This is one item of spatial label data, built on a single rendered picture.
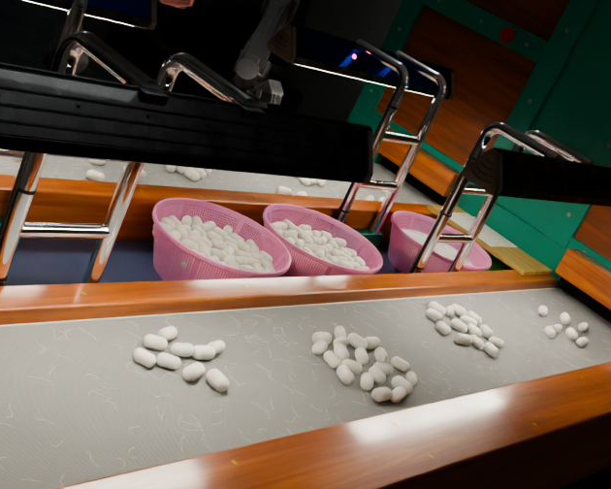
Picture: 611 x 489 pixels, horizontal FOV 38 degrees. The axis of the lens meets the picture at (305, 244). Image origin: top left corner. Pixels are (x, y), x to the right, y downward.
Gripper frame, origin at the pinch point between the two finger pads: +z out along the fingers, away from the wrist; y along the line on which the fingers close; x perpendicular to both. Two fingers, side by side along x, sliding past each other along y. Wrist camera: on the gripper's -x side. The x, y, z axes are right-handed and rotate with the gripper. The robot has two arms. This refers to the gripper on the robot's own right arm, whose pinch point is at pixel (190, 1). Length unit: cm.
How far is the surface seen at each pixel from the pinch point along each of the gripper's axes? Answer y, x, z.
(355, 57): 35.0, -1.7, 16.7
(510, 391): 20, 29, 94
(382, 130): 37.1, 8.9, 31.0
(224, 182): 13.8, 32.7, 16.0
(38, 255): -39, 39, 37
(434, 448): -12, 28, 102
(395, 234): 52, 32, 37
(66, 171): -26.4, 32.6, 17.7
